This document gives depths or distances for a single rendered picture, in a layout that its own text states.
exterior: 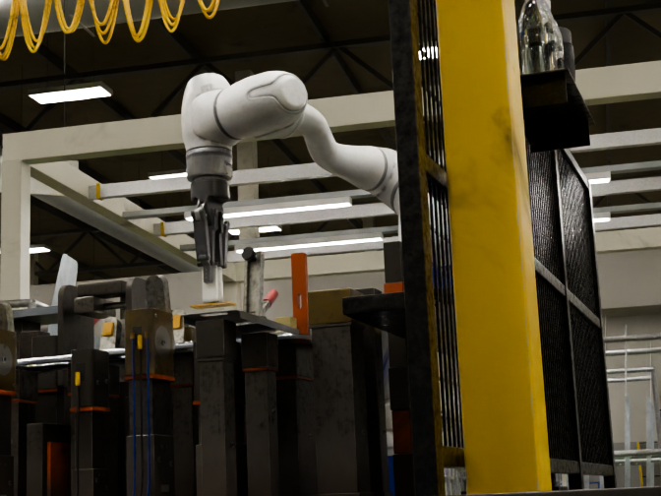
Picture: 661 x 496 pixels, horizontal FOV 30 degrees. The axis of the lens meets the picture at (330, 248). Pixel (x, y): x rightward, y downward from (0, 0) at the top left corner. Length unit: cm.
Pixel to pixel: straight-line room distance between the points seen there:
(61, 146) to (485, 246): 776
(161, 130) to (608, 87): 317
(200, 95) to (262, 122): 17
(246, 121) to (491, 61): 67
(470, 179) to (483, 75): 15
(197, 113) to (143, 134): 673
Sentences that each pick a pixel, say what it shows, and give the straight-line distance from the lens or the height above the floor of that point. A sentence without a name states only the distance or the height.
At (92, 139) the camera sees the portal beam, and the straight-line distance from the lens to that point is 925.
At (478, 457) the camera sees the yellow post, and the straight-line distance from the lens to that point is 168.
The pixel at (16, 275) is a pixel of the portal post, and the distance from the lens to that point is 925.
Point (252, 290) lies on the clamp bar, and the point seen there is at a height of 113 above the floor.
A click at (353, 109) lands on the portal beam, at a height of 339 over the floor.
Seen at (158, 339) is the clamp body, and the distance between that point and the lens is 220.
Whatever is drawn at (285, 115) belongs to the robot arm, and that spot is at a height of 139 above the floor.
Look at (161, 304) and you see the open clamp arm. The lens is 226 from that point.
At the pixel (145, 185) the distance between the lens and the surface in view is 1037.
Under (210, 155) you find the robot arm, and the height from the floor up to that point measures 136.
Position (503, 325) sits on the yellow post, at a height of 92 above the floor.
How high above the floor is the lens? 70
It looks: 12 degrees up
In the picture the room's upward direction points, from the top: 2 degrees counter-clockwise
